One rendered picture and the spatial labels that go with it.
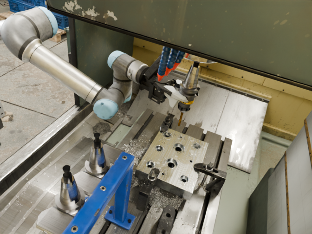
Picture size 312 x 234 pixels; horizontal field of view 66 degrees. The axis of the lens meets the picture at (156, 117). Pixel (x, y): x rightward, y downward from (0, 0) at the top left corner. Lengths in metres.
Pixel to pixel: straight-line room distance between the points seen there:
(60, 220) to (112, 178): 0.14
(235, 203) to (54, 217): 1.05
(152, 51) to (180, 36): 1.57
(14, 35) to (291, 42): 0.80
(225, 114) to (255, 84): 0.30
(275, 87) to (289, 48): 1.51
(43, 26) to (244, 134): 1.31
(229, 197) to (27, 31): 1.22
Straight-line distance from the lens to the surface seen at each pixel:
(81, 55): 1.38
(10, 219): 1.20
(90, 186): 0.62
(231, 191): 1.49
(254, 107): 1.84
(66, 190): 0.55
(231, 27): 0.33
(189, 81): 0.74
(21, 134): 2.60
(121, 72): 0.90
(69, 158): 1.35
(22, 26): 0.95
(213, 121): 1.70
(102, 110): 0.84
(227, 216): 1.39
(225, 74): 1.82
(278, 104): 1.91
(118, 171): 0.63
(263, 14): 0.33
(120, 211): 0.86
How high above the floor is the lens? 1.73
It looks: 39 degrees down
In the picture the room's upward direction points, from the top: 11 degrees clockwise
